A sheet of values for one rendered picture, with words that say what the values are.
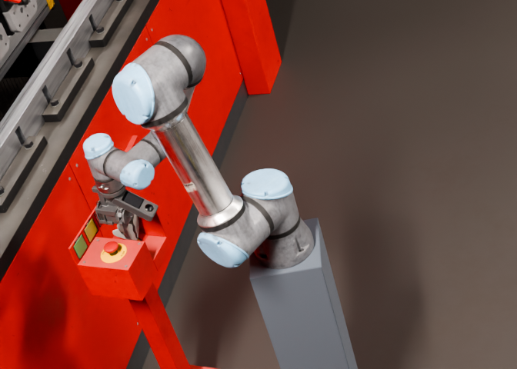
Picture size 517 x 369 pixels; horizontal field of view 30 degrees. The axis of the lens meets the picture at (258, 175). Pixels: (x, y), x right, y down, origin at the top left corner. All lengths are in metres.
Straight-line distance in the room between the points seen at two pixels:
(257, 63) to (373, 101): 0.54
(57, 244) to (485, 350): 1.35
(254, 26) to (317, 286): 1.99
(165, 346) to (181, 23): 1.37
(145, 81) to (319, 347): 0.92
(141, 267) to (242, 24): 1.82
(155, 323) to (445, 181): 1.39
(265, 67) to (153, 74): 2.30
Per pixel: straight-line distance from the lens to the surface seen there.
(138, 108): 2.03
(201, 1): 3.90
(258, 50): 4.22
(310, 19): 4.81
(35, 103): 2.97
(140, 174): 2.37
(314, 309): 2.46
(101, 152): 2.43
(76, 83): 3.08
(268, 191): 2.23
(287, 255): 2.35
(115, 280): 2.58
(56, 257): 2.82
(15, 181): 2.76
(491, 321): 3.19
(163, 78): 2.04
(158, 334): 2.82
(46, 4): 3.59
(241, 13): 4.13
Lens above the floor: 2.43
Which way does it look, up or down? 38 degrees down
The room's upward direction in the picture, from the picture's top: 17 degrees counter-clockwise
